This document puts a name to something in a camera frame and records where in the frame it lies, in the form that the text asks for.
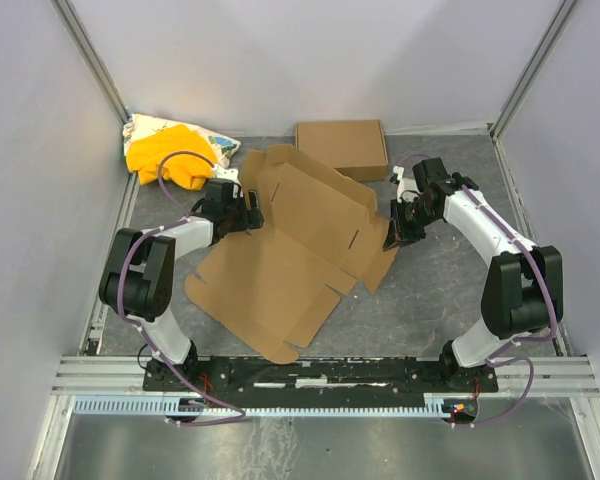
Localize cardboard box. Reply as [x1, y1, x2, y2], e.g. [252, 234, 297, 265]
[295, 120, 388, 182]
[185, 144, 396, 364]

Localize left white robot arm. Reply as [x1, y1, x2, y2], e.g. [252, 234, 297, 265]
[99, 179, 264, 367]

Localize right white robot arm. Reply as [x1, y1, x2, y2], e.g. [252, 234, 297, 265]
[383, 157, 564, 373]

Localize folded cardboard box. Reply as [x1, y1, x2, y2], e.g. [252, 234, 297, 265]
[295, 120, 388, 182]

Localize yellow cloth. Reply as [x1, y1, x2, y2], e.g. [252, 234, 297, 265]
[126, 125, 218, 190]

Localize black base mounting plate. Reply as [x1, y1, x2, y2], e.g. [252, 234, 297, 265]
[142, 355, 500, 407]

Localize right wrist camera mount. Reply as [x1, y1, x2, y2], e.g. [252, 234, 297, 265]
[390, 166, 420, 203]

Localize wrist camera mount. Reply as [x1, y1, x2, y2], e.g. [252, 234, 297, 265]
[390, 166, 420, 203]
[213, 165, 242, 198]

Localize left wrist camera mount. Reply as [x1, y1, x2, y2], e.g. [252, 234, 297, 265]
[213, 165, 242, 198]

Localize left aluminium corner post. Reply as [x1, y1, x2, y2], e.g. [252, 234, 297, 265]
[50, 0, 130, 124]

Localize aluminium corner post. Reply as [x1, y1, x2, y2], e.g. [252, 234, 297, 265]
[489, 0, 579, 142]
[50, 0, 130, 124]

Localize slotted cable duct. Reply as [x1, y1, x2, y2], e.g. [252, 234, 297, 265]
[73, 394, 455, 416]

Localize right aluminium corner post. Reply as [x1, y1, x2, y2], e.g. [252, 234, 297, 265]
[489, 0, 579, 142]

